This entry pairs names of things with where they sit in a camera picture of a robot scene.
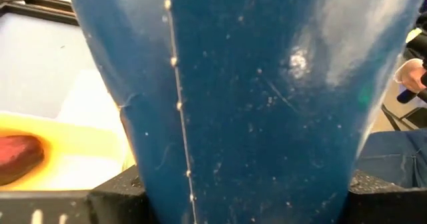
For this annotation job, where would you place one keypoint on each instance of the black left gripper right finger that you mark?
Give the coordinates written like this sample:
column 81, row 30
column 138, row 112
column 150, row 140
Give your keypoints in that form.
column 383, row 205

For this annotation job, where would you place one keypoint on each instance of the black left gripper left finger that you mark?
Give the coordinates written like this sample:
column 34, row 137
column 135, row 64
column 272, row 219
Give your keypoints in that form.
column 66, row 207

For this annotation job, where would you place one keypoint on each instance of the dark red fruit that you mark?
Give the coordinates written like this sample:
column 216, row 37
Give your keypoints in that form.
column 16, row 157

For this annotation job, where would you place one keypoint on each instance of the blue frosted flakes cereal box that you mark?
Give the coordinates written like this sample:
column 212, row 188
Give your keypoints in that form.
column 250, row 100

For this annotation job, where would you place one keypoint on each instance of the person's leg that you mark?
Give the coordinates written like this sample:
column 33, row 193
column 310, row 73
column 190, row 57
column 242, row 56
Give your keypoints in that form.
column 393, row 157

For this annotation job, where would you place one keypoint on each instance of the yellow plastic tray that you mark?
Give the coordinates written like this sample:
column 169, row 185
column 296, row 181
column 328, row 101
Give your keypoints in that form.
column 83, row 157

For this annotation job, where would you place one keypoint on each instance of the person's hand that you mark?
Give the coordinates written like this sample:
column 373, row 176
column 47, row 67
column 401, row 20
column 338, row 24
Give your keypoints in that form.
column 412, row 74

